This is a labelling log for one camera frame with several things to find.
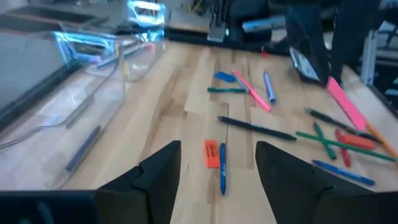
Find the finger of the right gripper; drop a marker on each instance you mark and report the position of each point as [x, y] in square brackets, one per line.
[354, 31]
[308, 25]

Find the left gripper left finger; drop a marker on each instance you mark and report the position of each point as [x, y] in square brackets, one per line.
[164, 174]

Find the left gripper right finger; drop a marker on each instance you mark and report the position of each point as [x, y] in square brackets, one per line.
[286, 186]

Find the orange eraser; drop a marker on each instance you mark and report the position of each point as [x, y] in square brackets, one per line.
[212, 154]

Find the pink eraser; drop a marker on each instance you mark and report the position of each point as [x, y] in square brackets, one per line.
[346, 104]

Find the periwinkle crayon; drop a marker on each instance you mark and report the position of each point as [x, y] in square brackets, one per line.
[270, 88]

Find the purple crayon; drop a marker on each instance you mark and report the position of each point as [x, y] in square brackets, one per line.
[84, 149]

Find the grey crayon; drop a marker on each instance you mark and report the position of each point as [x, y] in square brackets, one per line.
[241, 82]

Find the blue eraser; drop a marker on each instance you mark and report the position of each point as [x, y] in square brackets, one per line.
[224, 76]

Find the green pencil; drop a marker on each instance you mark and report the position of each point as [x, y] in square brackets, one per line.
[384, 157]

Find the green crayon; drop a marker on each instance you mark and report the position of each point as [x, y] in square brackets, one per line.
[330, 149]
[227, 90]

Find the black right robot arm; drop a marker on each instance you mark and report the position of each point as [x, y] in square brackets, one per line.
[248, 9]

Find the red clip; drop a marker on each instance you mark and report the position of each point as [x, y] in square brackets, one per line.
[264, 53]

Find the red crayon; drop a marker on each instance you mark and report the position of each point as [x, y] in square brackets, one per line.
[345, 157]

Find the black and silver pen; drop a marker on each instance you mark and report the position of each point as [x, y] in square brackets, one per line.
[335, 124]

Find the orange pencil with pink eraser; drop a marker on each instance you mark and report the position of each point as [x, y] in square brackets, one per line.
[385, 143]

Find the clear plastic bin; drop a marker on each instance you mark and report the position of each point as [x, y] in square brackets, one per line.
[102, 77]
[143, 62]

